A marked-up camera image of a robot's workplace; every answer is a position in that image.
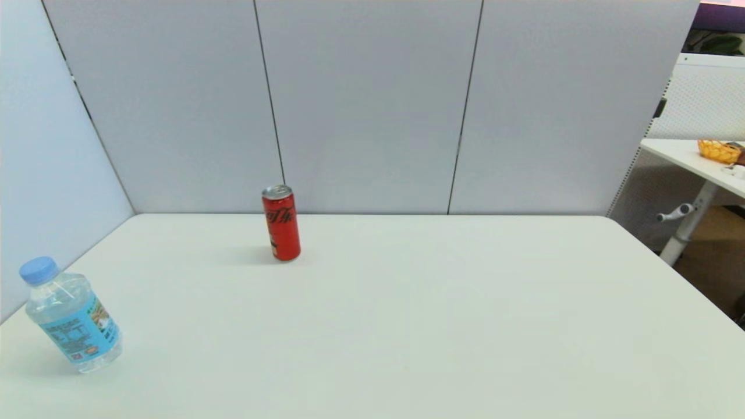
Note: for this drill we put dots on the clear soda water bottle blue label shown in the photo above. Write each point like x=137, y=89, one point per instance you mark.
x=77, y=331

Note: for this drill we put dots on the small black wall bracket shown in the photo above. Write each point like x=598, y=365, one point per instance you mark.
x=660, y=108

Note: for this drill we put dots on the green plant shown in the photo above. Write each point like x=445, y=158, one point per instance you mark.
x=722, y=43

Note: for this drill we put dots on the white pegboard partition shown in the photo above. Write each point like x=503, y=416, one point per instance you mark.
x=704, y=99

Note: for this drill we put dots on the white background desk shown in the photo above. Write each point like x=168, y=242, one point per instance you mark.
x=681, y=152

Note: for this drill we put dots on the red cola can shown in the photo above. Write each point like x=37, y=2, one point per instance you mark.
x=283, y=230

